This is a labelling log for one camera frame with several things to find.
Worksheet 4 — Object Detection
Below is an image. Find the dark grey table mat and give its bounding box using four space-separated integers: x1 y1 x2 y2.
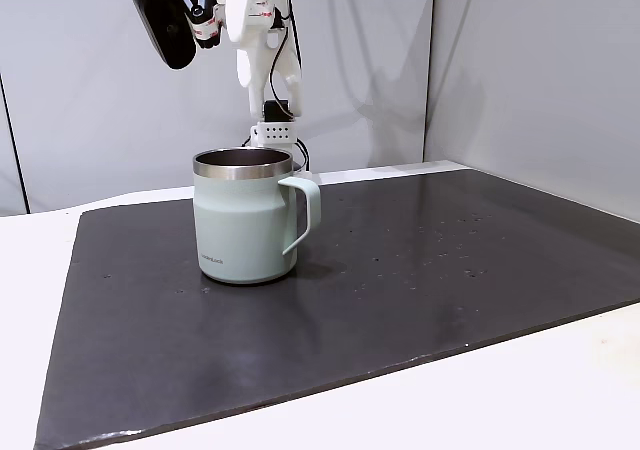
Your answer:
33 168 640 450

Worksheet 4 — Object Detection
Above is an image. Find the pale green steel-rimmed mug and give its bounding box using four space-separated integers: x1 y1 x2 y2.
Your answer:
192 147 322 286

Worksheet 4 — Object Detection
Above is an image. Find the black cable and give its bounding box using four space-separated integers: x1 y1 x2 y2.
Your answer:
294 138 311 172
269 19 292 119

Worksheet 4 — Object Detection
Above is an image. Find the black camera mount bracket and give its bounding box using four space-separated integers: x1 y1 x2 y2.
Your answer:
162 0 224 50

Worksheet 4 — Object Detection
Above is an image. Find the black oval camera box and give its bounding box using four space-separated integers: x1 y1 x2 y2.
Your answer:
128 0 197 70

